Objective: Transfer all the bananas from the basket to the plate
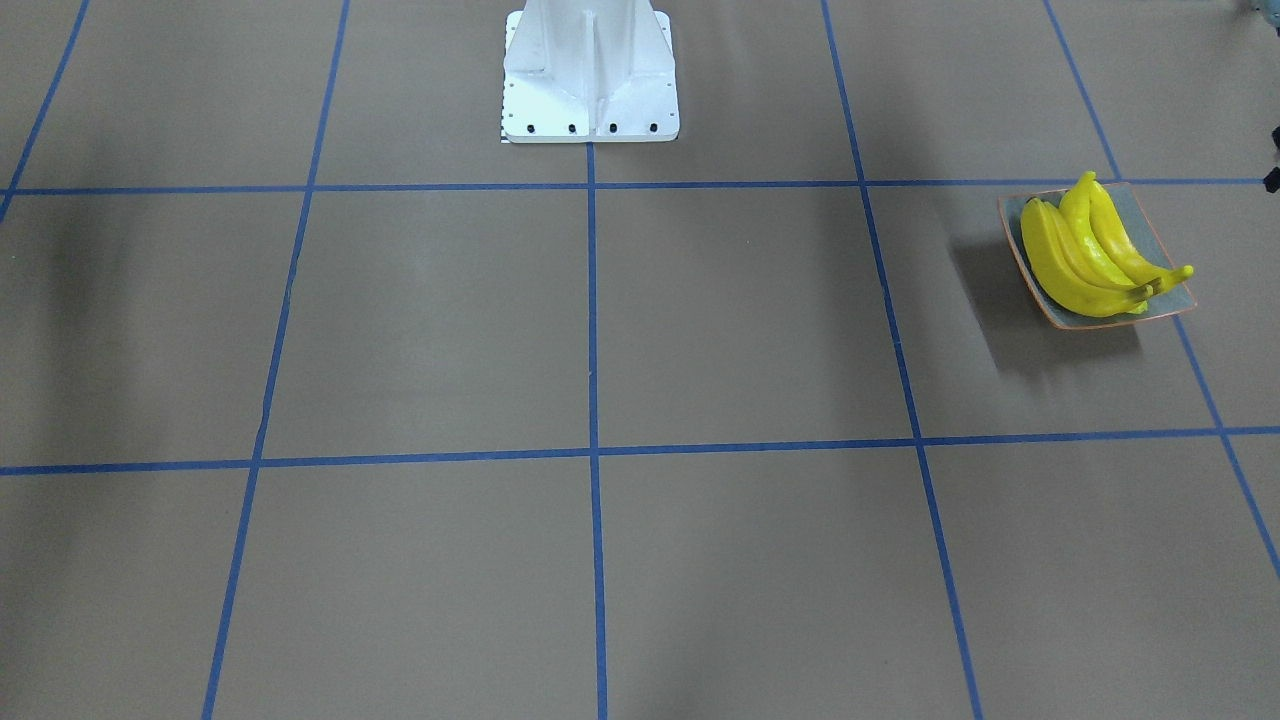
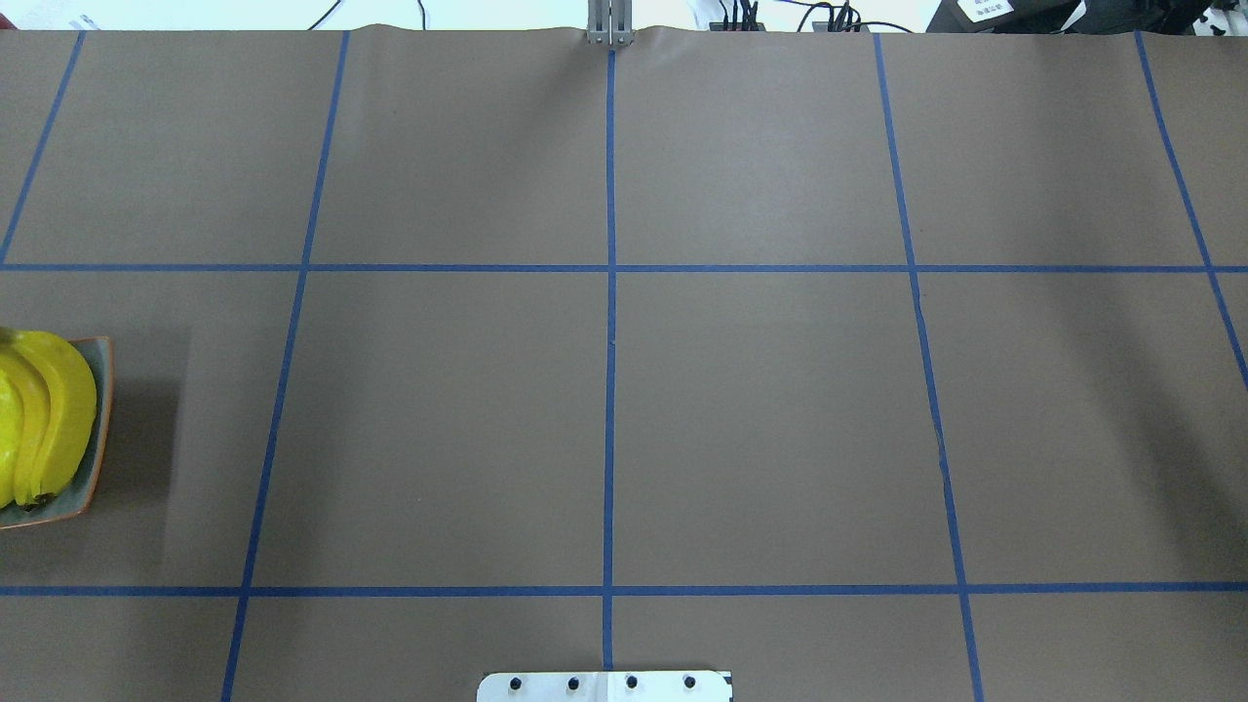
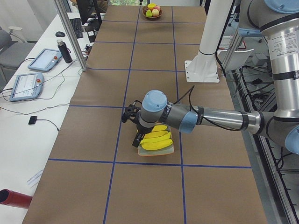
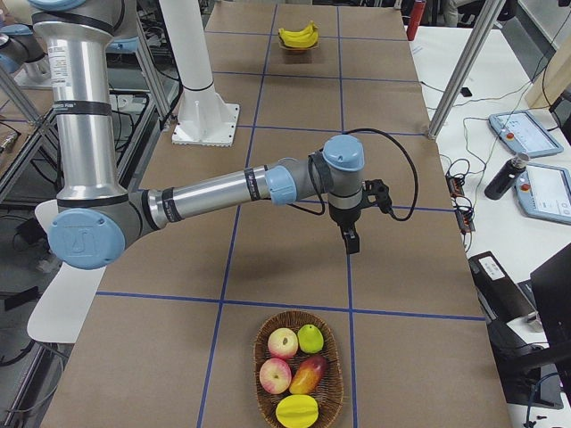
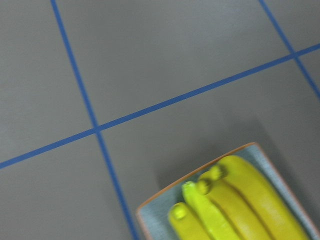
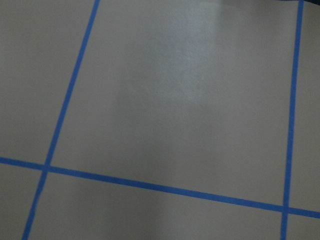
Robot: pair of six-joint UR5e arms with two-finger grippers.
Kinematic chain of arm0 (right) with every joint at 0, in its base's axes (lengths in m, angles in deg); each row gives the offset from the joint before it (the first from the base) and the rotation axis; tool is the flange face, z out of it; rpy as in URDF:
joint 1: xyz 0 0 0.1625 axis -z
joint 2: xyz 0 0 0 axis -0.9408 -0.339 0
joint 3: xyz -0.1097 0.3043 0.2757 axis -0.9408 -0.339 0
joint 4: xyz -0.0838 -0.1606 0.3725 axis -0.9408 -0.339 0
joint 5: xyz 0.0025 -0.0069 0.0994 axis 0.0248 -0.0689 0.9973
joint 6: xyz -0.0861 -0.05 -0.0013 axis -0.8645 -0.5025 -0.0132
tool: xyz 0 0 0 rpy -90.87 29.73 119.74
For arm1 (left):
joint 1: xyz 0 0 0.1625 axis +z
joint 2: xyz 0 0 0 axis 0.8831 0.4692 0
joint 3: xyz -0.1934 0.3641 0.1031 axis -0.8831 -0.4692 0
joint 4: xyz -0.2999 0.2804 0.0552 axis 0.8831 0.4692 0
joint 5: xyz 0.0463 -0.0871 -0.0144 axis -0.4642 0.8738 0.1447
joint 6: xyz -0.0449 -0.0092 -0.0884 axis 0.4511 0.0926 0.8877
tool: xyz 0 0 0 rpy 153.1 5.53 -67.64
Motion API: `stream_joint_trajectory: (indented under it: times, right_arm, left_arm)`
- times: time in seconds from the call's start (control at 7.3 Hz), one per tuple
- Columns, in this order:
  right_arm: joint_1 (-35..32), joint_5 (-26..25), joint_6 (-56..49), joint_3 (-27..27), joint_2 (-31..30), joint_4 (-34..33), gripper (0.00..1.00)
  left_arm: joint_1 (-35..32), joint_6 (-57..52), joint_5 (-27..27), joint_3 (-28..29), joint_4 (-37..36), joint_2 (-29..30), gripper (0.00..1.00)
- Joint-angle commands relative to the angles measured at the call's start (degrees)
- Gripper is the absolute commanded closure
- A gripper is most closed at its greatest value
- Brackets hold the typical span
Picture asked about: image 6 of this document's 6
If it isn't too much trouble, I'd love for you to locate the brown paper table mat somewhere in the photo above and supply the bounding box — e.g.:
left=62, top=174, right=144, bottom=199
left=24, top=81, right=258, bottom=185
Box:
left=0, top=0, right=320, bottom=240

